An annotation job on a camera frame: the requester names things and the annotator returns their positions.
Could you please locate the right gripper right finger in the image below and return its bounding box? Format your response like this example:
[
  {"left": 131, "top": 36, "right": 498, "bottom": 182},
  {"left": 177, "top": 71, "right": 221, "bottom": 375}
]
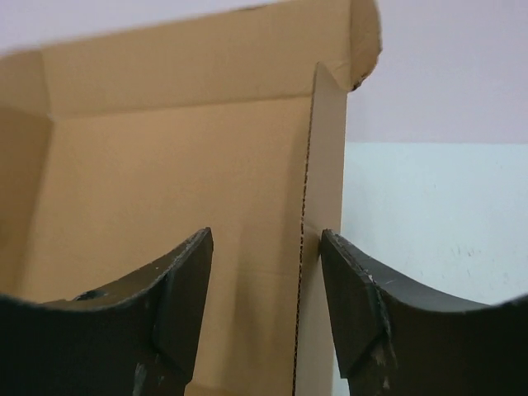
[{"left": 320, "top": 230, "right": 527, "bottom": 395}]

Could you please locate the cardboard box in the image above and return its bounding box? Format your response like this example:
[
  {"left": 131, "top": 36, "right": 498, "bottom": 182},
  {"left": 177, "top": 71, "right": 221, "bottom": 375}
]
[{"left": 1, "top": 1, "right": 382, "bottom": 395}]

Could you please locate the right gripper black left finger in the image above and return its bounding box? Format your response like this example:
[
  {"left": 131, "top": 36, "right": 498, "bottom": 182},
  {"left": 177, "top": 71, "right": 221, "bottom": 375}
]
[{"left": 1, "top": 228, "right": 213, "bottom": 395}]

